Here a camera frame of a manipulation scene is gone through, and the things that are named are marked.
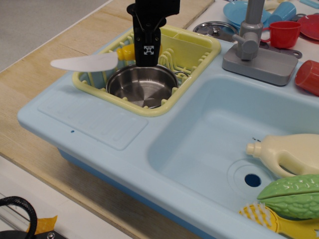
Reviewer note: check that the red toy mug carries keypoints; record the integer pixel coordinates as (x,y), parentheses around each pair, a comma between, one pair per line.
(283,34)

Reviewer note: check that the green toy bitter gourd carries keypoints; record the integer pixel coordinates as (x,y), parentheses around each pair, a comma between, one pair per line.
(293,197)

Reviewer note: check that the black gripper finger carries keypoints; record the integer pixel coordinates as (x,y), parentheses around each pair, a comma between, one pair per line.
(147,47)

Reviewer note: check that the cream toy detergent bottle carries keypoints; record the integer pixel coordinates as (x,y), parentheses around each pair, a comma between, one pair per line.
(288,155)

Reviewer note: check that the grey toy utensil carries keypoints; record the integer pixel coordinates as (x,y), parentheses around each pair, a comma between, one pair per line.
(291,52)

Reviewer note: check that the steel pot lid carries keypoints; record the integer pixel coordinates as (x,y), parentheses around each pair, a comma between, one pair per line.
(217,29)

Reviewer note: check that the red toy cup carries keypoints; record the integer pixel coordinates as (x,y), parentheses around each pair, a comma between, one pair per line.
(307,77)

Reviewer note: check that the yellow dish rack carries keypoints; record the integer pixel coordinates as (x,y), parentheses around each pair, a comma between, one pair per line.
(184,57)

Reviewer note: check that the light blue toy sink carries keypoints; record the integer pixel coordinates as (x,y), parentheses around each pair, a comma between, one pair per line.
(186,158)

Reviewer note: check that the yellow tape piece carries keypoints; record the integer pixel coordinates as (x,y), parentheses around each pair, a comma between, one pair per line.
(45,224)

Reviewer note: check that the grey toy faucet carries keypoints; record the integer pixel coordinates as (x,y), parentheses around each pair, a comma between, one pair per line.
(246,58)

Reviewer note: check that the stainless steel pot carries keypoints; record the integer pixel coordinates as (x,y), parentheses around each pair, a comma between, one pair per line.
(143,86)

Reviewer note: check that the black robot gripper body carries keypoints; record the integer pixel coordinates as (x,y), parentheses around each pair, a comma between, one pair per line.
(150,15)

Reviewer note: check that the toy knife yellow handle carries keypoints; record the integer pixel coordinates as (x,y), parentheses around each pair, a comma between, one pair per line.
(96,63)

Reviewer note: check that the blue toy plate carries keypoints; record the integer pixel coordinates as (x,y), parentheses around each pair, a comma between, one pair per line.
(235,12)

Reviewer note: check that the yellow dish brush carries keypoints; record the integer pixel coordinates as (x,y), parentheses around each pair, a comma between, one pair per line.
(293,229)

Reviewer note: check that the blue toy cup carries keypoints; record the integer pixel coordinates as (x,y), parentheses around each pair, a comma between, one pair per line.
(284,12)

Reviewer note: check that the red toy plate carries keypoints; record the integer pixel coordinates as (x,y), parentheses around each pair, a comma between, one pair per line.
(310,26)

